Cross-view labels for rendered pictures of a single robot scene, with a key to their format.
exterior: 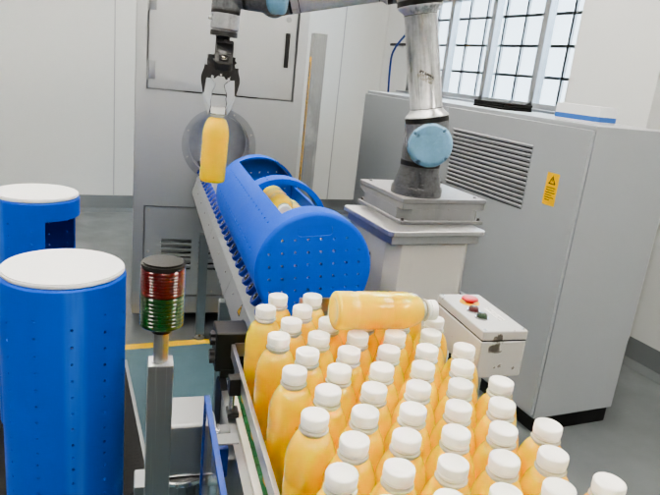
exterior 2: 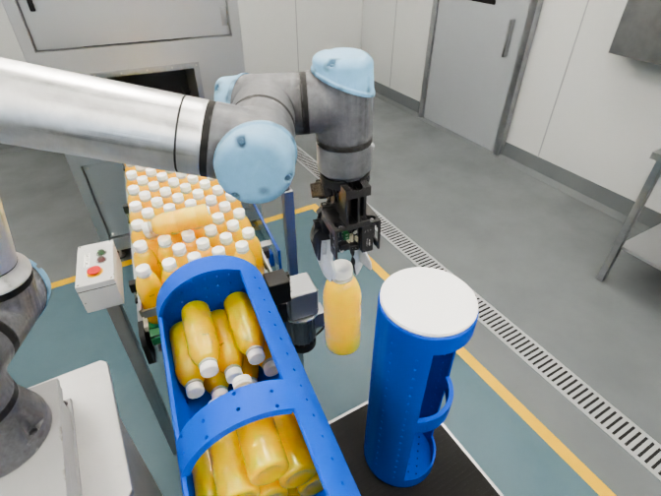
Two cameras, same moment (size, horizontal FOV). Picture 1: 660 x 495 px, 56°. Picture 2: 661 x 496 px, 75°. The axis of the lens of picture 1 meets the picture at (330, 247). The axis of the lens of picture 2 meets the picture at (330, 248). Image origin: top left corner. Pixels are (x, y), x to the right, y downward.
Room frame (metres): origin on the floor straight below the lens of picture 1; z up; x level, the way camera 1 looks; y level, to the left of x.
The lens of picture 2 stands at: (2.23, 0.27, 1.90)
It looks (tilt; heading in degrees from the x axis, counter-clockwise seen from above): 38 degrees down; 175
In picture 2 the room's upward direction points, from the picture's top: straight up
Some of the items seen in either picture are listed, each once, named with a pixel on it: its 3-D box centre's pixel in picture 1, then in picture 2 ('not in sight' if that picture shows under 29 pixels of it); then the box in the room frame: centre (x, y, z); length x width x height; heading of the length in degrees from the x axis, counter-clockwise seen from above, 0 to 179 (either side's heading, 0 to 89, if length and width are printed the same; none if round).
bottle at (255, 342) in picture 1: (261, 358); (251, 256); (1.09, 0.11, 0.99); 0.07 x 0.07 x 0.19
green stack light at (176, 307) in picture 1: (162, 308); not in sight; (0.84, 0.24, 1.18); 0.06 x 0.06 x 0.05
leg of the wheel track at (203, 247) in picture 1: (201, 287); not in sight; (3.23, 0.69, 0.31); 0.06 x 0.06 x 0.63; 18
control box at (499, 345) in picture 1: (476, 332); (100, 274); (1.21, -0.33, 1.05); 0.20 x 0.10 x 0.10; 18
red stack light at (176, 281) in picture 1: (163, 279); not in sight; (0.84, 0.24, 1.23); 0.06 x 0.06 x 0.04
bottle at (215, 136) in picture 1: (214, 147); (342, 310); (1.68, 0.34, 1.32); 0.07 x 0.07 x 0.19
